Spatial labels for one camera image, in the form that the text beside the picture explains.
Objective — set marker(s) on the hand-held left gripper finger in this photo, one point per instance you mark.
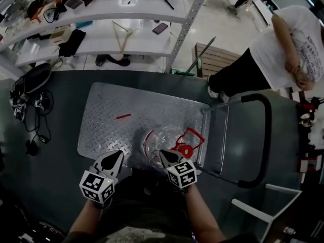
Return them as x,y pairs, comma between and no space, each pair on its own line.
101,163
117,168

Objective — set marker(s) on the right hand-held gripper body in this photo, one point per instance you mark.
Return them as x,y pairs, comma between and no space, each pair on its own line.
182,175

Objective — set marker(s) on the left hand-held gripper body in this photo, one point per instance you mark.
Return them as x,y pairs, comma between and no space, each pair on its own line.
93,183

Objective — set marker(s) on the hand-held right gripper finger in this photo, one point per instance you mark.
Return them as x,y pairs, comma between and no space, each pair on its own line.
177,157
165,161

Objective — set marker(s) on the clear jar with red lid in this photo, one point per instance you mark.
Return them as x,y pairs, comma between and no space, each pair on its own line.
162,140

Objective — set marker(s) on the metal platform cart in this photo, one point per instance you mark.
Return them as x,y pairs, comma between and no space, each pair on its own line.
121,102

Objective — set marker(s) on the person's right forearm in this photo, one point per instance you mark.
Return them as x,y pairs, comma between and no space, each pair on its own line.
202,216

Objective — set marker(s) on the person's left forearm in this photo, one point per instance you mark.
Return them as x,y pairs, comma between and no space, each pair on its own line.
84,219

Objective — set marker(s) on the person's clothed body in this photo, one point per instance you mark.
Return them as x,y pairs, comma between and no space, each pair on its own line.
141,211

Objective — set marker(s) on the red strip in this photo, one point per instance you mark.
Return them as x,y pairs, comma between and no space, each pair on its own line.
123,116

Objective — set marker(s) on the black power adapter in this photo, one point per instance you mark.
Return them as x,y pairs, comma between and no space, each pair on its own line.
43,138

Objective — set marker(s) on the small black object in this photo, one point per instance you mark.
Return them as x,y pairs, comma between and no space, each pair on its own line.
31,147

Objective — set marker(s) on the black shoe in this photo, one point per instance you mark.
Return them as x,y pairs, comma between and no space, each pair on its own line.
100,59
121,59

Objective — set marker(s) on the grey pole mop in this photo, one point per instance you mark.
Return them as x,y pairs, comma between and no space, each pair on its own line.
200,54

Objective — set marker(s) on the black round stand base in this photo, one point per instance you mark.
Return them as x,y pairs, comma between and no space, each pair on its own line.
38,77

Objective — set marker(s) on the black cloth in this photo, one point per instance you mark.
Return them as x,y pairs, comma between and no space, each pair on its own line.
72,43

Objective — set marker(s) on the red white box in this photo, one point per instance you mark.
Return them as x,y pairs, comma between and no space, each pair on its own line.
307,164

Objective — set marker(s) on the wooden clothes hanger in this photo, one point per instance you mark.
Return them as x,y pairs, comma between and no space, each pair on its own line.
121,35

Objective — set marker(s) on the black phone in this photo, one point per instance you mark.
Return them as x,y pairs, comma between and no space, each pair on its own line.
160,28

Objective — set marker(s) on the light wooden box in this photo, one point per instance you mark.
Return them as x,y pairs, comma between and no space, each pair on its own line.
60,34

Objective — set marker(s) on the red black device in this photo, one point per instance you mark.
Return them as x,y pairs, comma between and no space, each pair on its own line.
307,113

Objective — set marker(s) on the teal packet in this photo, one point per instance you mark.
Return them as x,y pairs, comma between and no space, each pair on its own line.
83,24

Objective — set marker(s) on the white shelf rack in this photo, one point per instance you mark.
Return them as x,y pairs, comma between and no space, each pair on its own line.
101,11

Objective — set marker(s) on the black pen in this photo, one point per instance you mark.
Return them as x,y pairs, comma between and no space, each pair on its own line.
168,3

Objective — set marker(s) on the grey open bin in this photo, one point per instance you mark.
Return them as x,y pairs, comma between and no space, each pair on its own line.
74,3

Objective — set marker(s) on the orange holder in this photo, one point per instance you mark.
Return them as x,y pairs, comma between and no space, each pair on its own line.
38,11

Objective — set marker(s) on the white metal frame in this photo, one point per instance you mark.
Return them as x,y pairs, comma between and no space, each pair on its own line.
268,211

